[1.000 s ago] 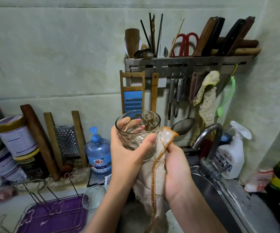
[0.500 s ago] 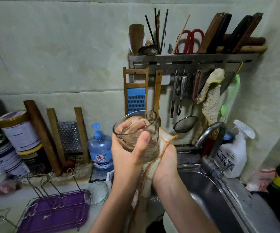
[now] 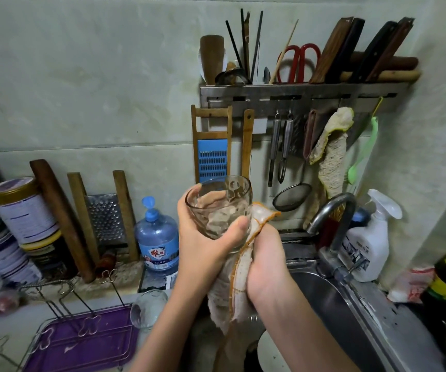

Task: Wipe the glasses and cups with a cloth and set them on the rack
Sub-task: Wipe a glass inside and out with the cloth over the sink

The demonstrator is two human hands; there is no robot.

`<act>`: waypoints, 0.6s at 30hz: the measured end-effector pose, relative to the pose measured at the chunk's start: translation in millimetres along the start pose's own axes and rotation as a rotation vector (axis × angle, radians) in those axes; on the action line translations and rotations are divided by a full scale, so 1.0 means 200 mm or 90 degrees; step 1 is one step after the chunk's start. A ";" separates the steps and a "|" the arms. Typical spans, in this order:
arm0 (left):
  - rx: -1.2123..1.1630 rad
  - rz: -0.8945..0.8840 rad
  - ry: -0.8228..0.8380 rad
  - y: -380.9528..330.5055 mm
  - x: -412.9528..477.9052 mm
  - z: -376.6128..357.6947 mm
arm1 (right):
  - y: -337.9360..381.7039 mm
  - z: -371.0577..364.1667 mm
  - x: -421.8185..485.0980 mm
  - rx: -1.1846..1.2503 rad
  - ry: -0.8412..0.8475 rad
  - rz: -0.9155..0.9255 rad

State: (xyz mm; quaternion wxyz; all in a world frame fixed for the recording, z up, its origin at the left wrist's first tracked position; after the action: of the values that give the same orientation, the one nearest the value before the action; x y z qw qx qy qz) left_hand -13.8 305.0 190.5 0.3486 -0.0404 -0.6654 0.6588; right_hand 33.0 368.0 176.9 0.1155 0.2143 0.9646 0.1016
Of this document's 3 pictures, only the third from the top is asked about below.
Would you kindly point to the wooden framed metal grater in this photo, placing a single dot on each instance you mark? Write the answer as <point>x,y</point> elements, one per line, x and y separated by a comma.
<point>105,217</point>

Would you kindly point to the stack of labelled tin cans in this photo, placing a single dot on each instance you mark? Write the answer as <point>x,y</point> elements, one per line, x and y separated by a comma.
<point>10,232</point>

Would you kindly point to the wooden spatula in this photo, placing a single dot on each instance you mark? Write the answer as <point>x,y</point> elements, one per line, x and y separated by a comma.
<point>246,143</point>

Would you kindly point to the metal peeler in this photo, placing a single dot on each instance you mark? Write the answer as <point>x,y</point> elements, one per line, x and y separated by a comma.
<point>285,147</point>
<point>273,147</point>

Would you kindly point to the bamboo skewer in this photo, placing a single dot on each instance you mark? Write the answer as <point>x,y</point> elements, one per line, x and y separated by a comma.
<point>285,50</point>

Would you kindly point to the wooden rolling pin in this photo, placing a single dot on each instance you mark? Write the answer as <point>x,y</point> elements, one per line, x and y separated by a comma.
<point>60,217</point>

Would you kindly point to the pink and white plastic bag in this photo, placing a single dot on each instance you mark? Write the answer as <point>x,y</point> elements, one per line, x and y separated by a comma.
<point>409,284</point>

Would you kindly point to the mesh strainer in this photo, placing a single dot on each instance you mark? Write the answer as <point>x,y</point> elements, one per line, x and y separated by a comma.
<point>293,197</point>

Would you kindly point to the wooden scoop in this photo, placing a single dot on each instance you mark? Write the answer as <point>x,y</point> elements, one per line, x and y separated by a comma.
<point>212,58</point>

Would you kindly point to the wall mounted metal utensil rack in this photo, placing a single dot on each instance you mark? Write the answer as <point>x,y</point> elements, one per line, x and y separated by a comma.
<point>304,96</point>

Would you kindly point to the person's right forearm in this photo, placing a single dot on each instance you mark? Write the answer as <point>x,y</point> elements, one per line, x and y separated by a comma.
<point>300,337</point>

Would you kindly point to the hanging loofah sponge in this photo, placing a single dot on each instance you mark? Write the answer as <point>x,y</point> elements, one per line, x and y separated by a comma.
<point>331,151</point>

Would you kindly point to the beige dish cloth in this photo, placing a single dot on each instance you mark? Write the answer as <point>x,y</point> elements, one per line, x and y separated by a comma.
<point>229,286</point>

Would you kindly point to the white spray bottle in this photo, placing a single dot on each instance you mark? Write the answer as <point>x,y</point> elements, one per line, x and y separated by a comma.
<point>370,240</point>

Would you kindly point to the white plate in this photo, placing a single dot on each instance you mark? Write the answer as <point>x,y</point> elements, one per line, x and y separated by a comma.
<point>268,356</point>

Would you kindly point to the purple plastic tray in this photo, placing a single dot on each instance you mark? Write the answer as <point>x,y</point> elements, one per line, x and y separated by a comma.
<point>83,351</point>

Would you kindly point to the stainless steel sink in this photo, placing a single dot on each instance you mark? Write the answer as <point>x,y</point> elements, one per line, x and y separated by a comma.
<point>347,306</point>

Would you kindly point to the dark metal ladle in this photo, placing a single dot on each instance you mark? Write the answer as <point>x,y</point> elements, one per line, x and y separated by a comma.
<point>231,76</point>

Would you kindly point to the bundle of dark chopsticks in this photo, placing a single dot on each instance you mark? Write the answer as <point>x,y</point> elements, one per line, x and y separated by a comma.
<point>246,42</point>

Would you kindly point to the small blue water bottle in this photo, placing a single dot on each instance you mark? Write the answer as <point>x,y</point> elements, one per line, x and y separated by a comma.
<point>157,240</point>

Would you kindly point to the wooden slicer with blue blade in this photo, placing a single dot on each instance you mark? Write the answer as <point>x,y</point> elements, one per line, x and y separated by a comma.
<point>212,147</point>

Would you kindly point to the blue capped bottle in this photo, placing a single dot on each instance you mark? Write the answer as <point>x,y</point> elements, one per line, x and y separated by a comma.
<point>358,218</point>

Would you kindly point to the person's right hand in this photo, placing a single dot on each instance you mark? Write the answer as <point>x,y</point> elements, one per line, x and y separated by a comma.
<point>268,263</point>

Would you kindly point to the person's left hand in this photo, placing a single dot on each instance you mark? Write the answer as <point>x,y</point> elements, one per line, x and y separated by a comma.
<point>204,259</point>

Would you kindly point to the metal faucet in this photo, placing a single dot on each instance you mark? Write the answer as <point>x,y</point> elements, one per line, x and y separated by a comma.
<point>333,213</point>

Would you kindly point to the red container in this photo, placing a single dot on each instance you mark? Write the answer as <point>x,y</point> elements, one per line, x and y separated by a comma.
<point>327,232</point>

